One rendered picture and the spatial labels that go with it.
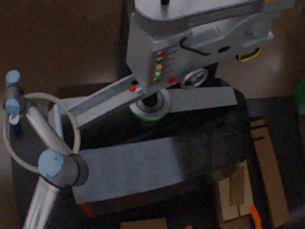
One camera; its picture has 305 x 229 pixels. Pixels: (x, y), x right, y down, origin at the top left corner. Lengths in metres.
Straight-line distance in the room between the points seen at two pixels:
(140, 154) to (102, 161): 0.20
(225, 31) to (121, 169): 0.94
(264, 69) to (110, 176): 1.87
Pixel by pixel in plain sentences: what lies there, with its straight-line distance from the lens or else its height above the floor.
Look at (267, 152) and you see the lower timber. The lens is 3.66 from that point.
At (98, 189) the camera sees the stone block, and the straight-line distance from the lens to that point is 2.79.
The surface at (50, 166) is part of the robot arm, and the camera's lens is 1.80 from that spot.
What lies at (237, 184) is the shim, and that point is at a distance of 3.35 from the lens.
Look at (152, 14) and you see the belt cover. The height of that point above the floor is 1.67.
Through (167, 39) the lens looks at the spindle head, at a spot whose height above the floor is 1.52.
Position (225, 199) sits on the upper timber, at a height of 0.21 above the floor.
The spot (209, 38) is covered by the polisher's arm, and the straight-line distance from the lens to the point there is 2.41.
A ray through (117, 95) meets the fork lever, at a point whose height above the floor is 0.99.
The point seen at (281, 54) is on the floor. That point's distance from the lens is 4.35.
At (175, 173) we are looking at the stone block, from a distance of 2.83.
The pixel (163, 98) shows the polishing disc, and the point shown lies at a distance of 2.82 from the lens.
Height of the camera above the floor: 3.24
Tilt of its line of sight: 60 degrees down
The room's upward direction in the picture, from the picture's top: 9 degrees clockwise
